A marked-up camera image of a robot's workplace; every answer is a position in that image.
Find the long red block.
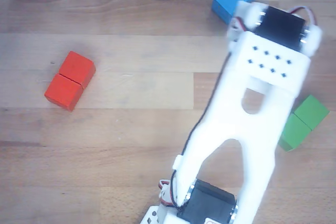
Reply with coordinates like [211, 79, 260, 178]
[44, 50, 97, 112]

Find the long green block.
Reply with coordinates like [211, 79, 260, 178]
[278, 94, 330, 153]

